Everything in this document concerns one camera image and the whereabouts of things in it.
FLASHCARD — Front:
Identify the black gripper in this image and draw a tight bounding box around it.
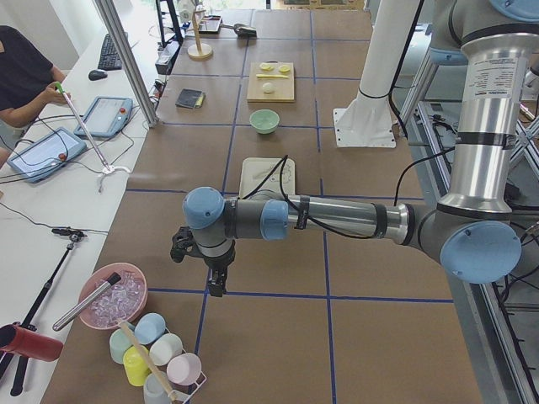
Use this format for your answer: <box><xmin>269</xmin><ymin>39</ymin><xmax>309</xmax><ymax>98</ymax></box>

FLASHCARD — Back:
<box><xmin>200</xmin><ymin>239</ymin><xmax>235</xmax><ymax>297</ymax></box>

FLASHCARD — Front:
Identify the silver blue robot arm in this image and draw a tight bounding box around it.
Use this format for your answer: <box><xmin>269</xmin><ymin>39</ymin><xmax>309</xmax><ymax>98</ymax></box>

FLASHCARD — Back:
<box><xmin>170</xmin><ymin>1</ymin><xmax>538</xmax><ymax>296</ymax></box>

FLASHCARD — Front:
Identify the pink bowl with ice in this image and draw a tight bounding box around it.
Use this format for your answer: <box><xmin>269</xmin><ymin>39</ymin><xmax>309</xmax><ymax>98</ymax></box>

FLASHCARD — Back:
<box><xmin>79</xmin><ymin>263</ymin><xmax>148</xmax><ymax>330</ymax></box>

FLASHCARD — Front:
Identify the light green ceramic bowl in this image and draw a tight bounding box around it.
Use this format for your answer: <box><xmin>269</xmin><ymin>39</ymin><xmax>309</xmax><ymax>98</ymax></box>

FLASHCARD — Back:
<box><xmin>249</xmin><ymin>109</ymin><xmax>280</xmax><ymax>135</ymax></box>

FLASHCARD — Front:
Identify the white round bun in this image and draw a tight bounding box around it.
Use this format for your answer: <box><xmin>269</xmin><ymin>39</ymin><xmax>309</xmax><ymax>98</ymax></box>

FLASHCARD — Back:
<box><xmin>262</xmin><ymin>82</ymin><xmax>275</xmax><ymax>94</ymax></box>

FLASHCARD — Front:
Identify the light blue cup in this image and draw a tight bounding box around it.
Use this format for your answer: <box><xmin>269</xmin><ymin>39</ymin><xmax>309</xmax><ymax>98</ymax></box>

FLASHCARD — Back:
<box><xmin>134</xmin><ymin>312</ymin><xmax>166</xmax><ymax>345</ymax></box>

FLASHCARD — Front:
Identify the white cup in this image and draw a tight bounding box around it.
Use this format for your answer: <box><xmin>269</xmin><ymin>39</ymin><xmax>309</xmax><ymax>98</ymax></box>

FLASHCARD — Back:
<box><xmin>149</xmin><ymin>332</ymin><xmax>184</xmax><ymax>366</ymax></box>

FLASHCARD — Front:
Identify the pink cup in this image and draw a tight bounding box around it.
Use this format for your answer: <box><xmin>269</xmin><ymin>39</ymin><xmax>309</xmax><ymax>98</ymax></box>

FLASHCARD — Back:
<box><xmin>167</xmin><ymin>353</ymin><xmax>202</xmax><ymax>385</ymax></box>

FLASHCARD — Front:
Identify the wooden stick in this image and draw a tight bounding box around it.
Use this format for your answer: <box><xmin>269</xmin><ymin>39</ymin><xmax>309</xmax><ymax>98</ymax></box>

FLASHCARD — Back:
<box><xmin>118</xmin><ymin>322</ymin><xmax>179</xmax><ymax>402</ymax></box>

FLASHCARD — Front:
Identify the white rectangular tray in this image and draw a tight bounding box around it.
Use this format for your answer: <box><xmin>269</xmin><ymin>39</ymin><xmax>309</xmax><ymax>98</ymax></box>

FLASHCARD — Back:
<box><xmin>238</xmin><ymin>157</ymin><xmax>296</xmax><ymax>198</ymax></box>

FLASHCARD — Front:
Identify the mint green cup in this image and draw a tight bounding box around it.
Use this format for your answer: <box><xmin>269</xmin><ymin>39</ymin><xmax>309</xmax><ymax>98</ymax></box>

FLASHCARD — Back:
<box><xmin>109</xmin><ymin>328</ymin><xmax>132</xmax><ymax>364</ymax></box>

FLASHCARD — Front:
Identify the yellow cup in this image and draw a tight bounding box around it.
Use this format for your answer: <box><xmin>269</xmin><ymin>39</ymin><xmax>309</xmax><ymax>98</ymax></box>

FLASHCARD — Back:
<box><xmin>122</xmin><ymin>346</ymin><xmax>151</xmax><ymax>387</ymax></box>

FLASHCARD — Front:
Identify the steel cylinder black-tipped tool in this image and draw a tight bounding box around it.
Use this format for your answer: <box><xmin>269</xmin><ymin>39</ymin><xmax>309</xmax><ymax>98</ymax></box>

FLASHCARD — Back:
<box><xmin>52</xmin><ymin>272</ymin><xmax>121</xmax><ymax>332</ymax></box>

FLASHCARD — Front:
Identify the grey cup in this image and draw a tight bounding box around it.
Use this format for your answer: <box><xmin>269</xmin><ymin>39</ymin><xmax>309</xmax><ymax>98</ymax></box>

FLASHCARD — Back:
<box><xmin>143</xmin><ymin>374</ymin><xmax>172</xmax><ymax>404</ymax></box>

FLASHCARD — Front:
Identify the black tripod selfie stick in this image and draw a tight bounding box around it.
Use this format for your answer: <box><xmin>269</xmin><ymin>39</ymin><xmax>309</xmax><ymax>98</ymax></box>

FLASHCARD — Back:
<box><xmin>1</xmin><ymin>227</ymin><xmax>86</xmax><ymax>396</ymax></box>

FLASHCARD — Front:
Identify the far teach pendant tablet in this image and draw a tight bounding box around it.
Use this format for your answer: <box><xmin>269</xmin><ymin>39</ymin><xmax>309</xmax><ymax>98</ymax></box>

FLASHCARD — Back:
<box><xmin>82</xmin><ymin>96</ymin><xmax>134</xmax><ymax>138</ymax></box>

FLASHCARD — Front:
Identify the teach pendant tablet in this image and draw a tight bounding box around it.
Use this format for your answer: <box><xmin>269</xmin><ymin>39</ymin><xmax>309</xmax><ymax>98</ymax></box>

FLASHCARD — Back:
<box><xmin>82</xmin><ymin>96</ymin><xmax>134</xmax><ymax>138</ymax></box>
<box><xmin>8</xmin><ymin>127</ymin><xmax>87</xmax><ymax>183</ymax></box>

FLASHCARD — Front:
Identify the red cylinder flask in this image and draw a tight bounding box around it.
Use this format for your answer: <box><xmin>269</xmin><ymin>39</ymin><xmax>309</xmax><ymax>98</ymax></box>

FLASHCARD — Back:
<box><xmin>1</xmin><ymin>324</ymin><xmax>63</xmax><ymax>362</ymax></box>

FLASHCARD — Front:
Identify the wooden cutting board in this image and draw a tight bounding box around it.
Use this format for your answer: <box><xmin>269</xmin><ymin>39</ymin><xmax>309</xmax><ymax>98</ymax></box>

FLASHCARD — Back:
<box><xmin>247</xmin><ymin>61</ymin><xmax>296</xmax><ymax>103</ymax></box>

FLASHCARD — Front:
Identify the near teach pendant tablet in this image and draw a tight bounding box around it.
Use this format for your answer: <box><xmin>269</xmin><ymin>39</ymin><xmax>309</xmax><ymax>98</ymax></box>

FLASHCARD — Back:
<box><xmin>8</xmin><ymin>127</ymin><xmax>87</xmax><ymax>183</ymax></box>

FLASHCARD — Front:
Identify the left lemon slice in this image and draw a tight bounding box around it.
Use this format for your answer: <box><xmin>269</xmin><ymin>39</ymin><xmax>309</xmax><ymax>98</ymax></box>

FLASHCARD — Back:
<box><xmin>259</xmin><ymin>62</ymin><xmax>274</xmax><ymax>72</ymax></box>

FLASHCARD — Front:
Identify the black power adapter box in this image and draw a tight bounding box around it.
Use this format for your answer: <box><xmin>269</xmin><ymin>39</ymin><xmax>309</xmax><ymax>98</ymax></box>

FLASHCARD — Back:
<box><xmin>155</xmin><ymin>40</ymin><xmax>180</xmax><ymax>75</ymax></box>

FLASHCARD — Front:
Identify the wooden mug tree stand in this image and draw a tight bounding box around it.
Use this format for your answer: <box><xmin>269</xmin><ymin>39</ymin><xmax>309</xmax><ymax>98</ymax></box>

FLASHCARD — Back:
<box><xmin>187</xmin><ymin>9</ymin><xmax>213</xmax><ymax>61</ymax></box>

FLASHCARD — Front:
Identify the black computer mouse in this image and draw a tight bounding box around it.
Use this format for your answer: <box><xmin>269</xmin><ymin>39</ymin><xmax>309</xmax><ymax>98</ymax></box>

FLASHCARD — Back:
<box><xmin>88</xmin><ymin>69</ymin><xmax>108</xmax><ymax>82</ymax></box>

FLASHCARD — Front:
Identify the black keyboard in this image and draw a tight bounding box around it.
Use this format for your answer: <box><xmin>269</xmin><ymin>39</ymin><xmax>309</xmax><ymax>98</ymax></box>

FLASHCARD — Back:
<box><xmin>98</xmin><ymin>34</ymin><xmax>122</xmax><ymax>71</ymax></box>

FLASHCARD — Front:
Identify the steel ice scoop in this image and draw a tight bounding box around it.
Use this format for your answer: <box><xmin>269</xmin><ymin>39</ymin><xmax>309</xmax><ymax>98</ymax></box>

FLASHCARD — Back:
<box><xmin>220</xmin><ymin>24</ymin><xmax>257</xmax><ymax>39</ymax></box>

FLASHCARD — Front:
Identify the dark tray with glasses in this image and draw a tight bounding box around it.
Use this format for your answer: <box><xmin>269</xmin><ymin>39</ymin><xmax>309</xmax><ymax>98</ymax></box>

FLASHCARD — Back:
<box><xmin>199</xmin><ymin>15</ymin><xmax>222</xmax><ymax>35</ymax></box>

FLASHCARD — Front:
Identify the seated person black shirt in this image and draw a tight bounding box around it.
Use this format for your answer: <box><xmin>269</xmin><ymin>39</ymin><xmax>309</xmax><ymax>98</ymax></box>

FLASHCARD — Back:
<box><xmin>0</xmin><ymin>24</ymin><xmax>67</xmax><ymax>165</ymax></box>

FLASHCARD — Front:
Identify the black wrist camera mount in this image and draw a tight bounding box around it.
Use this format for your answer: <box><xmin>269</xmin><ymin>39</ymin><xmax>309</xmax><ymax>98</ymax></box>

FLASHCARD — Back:
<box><xmin>170</xmin><ymin>226</ymin><xmax>201</xmax><ymax>263</ymax></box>

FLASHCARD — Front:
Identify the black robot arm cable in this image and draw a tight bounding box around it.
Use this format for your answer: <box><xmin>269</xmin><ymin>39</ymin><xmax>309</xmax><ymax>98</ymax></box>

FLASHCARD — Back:
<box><xmin>243</xmin><ymin>146</ymin><xmax>458</xmax><ymax>241</ymax></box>

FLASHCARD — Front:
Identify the green handled reacher stick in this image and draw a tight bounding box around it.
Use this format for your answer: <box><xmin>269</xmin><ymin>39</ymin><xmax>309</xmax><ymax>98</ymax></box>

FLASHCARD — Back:
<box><xmin>54</xmin><ymin>82</ymin><xmax>131</xmax><ymax>194</ymax></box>

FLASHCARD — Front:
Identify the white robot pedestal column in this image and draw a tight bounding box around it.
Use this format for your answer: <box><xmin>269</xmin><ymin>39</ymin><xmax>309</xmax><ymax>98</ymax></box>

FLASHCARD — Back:
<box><xmin>334</xmin><ymin>0</ymin><xmax>423</xmax><ymax>148</ymax></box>

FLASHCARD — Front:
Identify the aluminium frame post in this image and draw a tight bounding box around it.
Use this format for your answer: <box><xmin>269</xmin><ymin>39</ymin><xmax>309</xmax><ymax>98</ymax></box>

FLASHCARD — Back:
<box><xmin>94</xmin><ymin>0</ymin><xmax>158</xmax><ymax>128</ymax></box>

